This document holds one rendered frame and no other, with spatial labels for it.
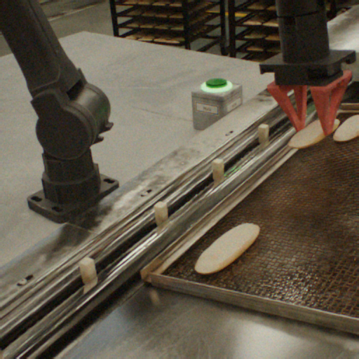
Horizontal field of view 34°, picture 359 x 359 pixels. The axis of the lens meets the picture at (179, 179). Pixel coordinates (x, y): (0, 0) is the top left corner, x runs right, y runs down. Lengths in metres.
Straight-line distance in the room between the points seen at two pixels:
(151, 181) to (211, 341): 0.38
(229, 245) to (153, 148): 0.45
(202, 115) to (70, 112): 0.35
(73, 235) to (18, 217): 0.17
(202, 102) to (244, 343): 0.63
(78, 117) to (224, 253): 0.29
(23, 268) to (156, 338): 0.23
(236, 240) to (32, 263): 0.24
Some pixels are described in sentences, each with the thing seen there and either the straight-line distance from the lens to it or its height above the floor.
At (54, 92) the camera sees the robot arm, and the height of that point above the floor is 1.01.
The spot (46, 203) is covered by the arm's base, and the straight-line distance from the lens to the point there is 0.88.
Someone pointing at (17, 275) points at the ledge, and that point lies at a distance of 0.70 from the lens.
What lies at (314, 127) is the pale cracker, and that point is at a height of 0.95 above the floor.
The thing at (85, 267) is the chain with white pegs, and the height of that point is 0.87.
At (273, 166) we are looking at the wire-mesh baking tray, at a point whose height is 0.89.
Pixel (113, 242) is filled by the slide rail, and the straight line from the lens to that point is 0.74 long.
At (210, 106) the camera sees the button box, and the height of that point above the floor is 0.87.
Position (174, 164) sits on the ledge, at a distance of 0.88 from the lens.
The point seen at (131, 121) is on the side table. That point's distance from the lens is 1.16.
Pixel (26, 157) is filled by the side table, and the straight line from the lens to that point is 1.07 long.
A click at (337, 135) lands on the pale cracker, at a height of 0.90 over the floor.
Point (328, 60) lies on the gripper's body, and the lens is 0.72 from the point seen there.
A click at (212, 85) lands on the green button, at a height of 0.91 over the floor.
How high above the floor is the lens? 1.26
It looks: 29 degrees down
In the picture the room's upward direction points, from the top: 5 degrees counter-clockwise
